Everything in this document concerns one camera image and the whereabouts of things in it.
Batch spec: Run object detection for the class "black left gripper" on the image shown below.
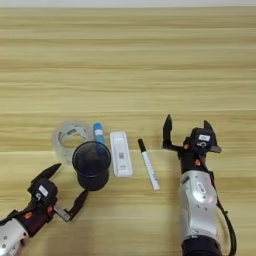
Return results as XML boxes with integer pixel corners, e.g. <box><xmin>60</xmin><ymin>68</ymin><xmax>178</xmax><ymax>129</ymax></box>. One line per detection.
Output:
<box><xmin>11</xmin><ymin>162</ymin><xmax>90</xmax><ymax>238</ymax></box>

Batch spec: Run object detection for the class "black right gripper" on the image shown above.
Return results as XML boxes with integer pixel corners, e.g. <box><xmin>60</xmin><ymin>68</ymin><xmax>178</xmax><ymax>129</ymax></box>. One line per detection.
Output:
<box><xmin>162</xmin><ymin>113</ymin><xmax>223</xmax><ymax>175</ymax></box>

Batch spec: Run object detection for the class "black mesh pen cup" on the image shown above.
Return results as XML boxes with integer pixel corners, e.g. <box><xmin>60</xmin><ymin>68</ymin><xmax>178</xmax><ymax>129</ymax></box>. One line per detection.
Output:
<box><xmin>71</xmin><ymin>140</ymin><xmax>113</xmax><ymax>192</ymax></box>

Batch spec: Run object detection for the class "white marker with black cap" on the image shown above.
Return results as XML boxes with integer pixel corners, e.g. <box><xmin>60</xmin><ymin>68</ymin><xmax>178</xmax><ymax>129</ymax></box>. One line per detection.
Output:
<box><xmin>137</xmin><ymin>138</ymin><xmax>161</xmax><ymax>192</ymax></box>

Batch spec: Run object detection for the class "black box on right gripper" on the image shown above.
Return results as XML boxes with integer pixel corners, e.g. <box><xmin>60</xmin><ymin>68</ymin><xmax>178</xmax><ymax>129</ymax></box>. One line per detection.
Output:
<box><xmin>190</xmin><ymin>127</ymin><xmax>214</xmax><ymax>150</ymax></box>

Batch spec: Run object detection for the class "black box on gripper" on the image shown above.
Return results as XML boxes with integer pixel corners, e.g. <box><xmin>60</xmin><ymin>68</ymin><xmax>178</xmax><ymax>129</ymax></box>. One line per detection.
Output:
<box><xmin>35</xmin><ymin>177</ymin><xmax>59</xmax><ymax>205</ymax></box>
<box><xmin>190</xmin><ymin>127</ymin><xmax>214</xmax><ymax>150</ymax></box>

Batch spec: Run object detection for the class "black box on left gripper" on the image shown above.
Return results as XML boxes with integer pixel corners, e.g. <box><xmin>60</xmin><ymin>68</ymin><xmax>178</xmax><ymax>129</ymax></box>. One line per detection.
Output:
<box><xmin>35</xmin><ymin>177</ymin><xmax>59</xmax><ymax>205</ymax></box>

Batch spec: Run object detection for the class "clear tape roll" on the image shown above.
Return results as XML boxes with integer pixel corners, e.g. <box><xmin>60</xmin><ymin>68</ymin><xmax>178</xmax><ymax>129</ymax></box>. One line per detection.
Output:
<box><xmin>51</xmin><ymin>118</ymin><xmax>95</xmax><ymax>165</ymax></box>

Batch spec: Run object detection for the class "white rectangular plastic device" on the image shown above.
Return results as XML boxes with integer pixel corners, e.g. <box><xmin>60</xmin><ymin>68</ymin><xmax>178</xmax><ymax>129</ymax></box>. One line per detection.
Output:
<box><xmin>109</xmin><ymin>130</ymin><xmax>134</xmax><ymax>178</ymax></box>

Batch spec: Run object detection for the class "blue glue stick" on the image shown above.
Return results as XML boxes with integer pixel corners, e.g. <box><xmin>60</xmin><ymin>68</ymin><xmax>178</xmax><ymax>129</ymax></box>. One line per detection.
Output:
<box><xmin>92</xmin><ymin>122</ymin><xmax>107</xmax><ymax>154</ymax></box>

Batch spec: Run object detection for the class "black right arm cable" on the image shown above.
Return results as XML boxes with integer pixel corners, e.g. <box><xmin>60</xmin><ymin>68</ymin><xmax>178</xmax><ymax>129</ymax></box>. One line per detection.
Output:
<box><xmin>207</xmin><ymin>170</ymin><xmax>238</xmax><ymax>256</ymax></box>

